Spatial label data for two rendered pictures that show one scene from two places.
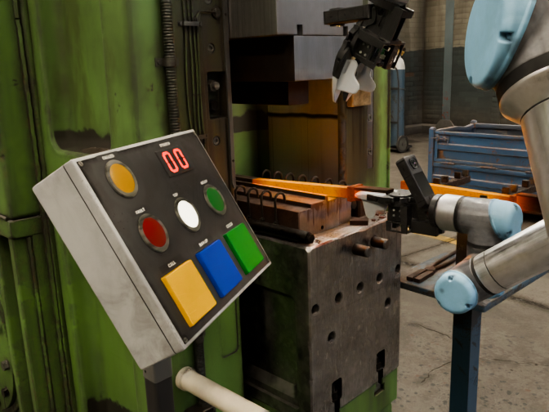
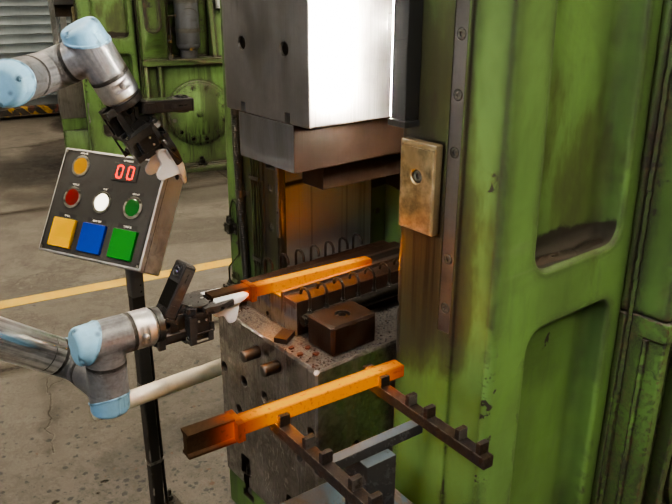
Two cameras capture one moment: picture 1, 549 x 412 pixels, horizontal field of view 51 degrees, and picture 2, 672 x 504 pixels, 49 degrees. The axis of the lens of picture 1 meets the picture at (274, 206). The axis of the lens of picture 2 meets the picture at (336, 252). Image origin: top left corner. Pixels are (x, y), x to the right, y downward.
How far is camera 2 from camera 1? 232 cm
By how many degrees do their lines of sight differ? 92
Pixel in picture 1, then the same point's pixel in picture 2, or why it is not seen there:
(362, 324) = (268, 438)
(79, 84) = not seen: hidden behind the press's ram
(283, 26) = (230, 100)
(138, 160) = (100, 162)
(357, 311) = not seen: hidden behind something
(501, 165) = not seen: outside the picture
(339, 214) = (284, 316)
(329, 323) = (236, 394)
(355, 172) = (416, 319)
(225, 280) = (84, 245)
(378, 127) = (471, 284)
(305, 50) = (248, 128)
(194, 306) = (54, 237)
